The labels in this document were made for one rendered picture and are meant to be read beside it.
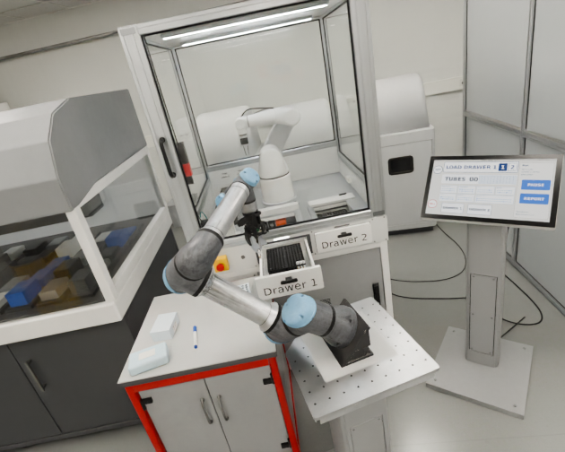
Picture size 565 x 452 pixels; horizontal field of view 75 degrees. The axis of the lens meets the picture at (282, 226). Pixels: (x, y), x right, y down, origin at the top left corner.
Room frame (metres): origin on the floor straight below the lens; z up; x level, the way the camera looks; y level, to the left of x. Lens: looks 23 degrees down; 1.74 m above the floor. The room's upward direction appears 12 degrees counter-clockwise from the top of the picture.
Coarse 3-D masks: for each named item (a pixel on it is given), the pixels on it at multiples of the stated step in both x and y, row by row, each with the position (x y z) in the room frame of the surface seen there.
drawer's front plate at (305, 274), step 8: (288, 272) 1.37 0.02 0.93; (296, 272) 1.37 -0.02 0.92; (304, 272) 1.37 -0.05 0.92; (312, 272) 1.37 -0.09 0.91; (320, 272) 1.37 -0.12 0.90; (256, 280) 1.37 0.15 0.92; (264, 280) 1.37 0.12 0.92; (272, 280) 1.37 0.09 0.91; (280, 280) 1.37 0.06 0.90; (304, 280) 1.37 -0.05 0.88; (312, 280) 1.37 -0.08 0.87; (320, 280) 1.37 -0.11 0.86; (256, 288) 1.37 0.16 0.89; (264, 288) 1.37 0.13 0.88; (272, 288) 1.37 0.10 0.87; (280, 288) 1.37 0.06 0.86; (304, 288) 1.37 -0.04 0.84; (312, 288) 1.37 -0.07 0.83; (320, 288) 1.37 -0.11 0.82; (264, 296) 1.37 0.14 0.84; (272, 296) 1.37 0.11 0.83; (280, 296) 1.37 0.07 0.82
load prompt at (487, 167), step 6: (450, 162) 1.64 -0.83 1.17; (456, 162) 1.62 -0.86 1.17; (462, 162) 1.61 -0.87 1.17; (468, 162) 1.59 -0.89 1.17; (474, 162) 1.57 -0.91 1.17; (480, 162) 1.56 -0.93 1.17; (486, 162) 1.54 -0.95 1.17; (492, 162) 1.53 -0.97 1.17; (498, 162) 1.51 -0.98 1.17; (504, 162) 1.50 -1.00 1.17; (510, 162) 1.48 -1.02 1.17; (516, 162) 1.47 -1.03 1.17; (444, 168) 1.64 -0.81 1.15; (450, 168) 1.62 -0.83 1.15; (456, 168) 1.61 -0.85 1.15; (462, 168) 1.59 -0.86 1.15; (468, 168) 1.58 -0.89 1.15; (474, 168) 1.56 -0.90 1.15; (480, 168) 1.54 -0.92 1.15; (486, 168) 1.53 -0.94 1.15; (492, 168) 1.51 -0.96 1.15; (498, 168) 1.50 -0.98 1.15; (504, 168) 1.48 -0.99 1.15; (510, 168) 1.47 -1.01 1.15; (516, 168) 1.46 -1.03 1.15
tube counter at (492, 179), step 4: (472, 176) 1.54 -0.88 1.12; (476, 176) 1.53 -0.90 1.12; (480, 176) 1.52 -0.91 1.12; (484, 176) 1.51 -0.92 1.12; (488, 176) 1.50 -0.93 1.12; (492, 176) 1.49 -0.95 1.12; (496, 176) 1.48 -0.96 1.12; (500, 176) 1.47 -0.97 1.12; (504, 176) 1.46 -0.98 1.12; (508, 176) 1.45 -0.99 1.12; (512, 176) 1.44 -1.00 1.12; (516, 176) 1.44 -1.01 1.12; (468, 180) 1.54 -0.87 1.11; (472, 180) 1.53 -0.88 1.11; (476, 180) 1.52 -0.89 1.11; (480, 180) 1.51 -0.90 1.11; (484, 180) 1.50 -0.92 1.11; (488, 180) 1.49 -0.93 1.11; (492, 180) 1.48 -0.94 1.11; (496, 180) 1.47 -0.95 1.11; (500, 180) 1.46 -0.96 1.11; (504, 180) 1.45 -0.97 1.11; (508, 180) 1.44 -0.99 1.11; (512, 180) 1.43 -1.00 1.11; (516, 180) 1.42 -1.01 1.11; (492, 184) 1.47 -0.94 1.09; (496, 184) 1.46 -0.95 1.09; (500, 184) 1.45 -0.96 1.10; (504, 184) 1.44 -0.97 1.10; (508, 184) 1.43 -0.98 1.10; (512, 184) 1.42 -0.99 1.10; (516, 184) 1.42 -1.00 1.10
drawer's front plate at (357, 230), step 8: (360, 224) 1.69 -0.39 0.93; (368, 224) 1.68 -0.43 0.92; (320, 232) 1.69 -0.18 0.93; (328, 232) 1.68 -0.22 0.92; (336, 232) 1.68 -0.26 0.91; (352, 232) 1.68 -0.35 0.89; (360, 232) 1.68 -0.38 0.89; (368, 232) 1.68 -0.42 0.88; (320, 240) 1.69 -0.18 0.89; (328, 240) 1.69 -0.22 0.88; (336, 240) 1.68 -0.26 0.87; (344, 240) 1.68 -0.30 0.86; (352, 240) 1.68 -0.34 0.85; (360, 240) 1.68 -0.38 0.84; (368, 240) 1.68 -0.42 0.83; (320, 248) 1.69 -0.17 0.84; (328, 248) 1.69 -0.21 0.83; (336, 248) 1.68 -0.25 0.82
